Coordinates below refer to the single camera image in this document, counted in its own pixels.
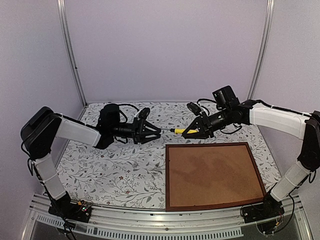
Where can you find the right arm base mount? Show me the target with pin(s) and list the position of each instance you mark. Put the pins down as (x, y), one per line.
(267, 209)

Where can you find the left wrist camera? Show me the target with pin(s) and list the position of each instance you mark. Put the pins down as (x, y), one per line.
(143, 113)

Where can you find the right aluminium corner post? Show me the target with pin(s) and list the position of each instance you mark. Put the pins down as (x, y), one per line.
(262, 48)

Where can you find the red-brown wooden picture frame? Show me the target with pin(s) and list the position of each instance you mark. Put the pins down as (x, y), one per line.
(208, 176)

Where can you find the yellow handled screwdriver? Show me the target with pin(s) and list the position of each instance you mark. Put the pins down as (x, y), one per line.
(179, 131)

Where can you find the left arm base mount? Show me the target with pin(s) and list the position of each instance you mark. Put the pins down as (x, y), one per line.
(66, 209)

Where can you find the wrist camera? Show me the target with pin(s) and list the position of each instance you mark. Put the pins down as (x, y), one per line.
(197, 109)
(143, 113)

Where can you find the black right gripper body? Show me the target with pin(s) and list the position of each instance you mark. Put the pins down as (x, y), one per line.
(207, 127)

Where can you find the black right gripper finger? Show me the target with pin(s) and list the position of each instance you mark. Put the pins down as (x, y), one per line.
(194, 125)
(194, 135)

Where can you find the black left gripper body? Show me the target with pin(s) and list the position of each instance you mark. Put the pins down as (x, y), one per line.
(137, 126)

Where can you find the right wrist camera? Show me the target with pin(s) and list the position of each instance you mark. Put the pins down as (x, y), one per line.
(197, 109)

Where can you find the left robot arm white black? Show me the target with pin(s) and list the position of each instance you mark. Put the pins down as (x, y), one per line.
(46, 126)

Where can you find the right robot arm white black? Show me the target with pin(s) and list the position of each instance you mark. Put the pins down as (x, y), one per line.
(304, 126)

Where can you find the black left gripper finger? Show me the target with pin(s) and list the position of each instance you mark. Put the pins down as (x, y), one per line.
(149, 138)
(149, 128)

